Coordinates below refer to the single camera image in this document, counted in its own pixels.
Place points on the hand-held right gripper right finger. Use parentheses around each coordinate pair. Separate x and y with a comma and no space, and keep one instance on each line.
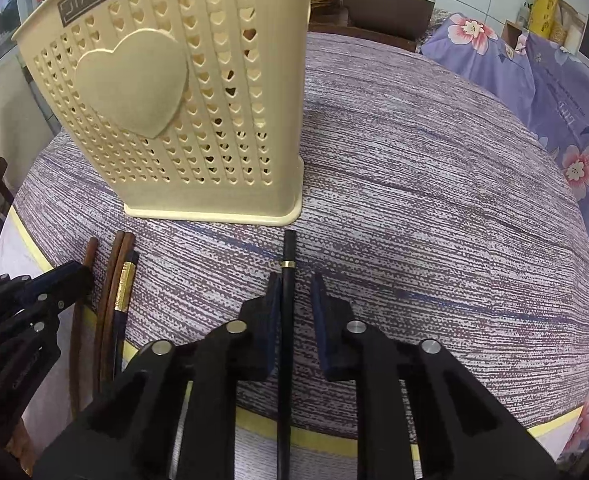
(319,320)

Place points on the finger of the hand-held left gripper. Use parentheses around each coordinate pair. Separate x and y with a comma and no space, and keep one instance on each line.
(19,360)
(64,282)

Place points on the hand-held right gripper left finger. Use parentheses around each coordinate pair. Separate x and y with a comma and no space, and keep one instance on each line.
(273,320)

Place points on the black chopstick wide gold band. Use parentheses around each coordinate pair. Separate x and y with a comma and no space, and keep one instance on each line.
(125,285)

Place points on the cream plastic utensil holder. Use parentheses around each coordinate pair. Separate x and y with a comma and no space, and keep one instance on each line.
(129,80)

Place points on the purple striped tablecloth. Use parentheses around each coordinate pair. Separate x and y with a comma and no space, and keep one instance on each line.
(424,200)

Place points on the wooden cabinet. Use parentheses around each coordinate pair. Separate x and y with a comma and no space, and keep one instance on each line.
(364,34)

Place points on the purple floral cloth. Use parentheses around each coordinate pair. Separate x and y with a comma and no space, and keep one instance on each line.
(539,75)

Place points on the small wooden box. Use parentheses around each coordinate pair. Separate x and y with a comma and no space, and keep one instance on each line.
(514,35)

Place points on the yellow patterned roll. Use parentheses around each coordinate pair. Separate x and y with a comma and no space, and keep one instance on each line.
(545,0)

